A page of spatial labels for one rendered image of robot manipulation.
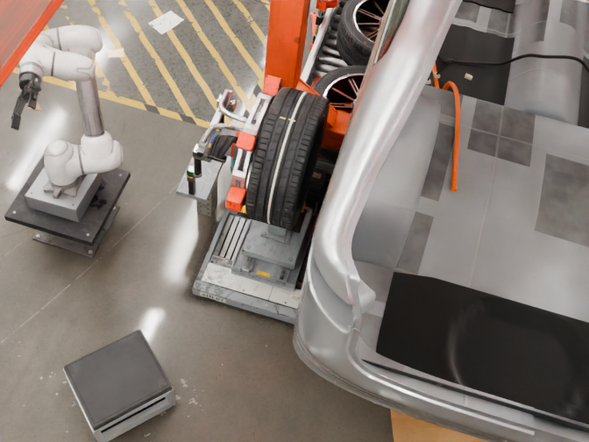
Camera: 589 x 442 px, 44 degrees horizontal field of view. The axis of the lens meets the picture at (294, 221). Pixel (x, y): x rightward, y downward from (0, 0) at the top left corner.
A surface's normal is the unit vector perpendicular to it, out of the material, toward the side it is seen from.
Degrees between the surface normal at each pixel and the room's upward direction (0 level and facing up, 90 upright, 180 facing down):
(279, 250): 0
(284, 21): 90
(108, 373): 0
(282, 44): 90
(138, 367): 0
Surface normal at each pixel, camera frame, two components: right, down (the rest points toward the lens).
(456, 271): 0.00, -0.27
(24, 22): 0.10, -0.55
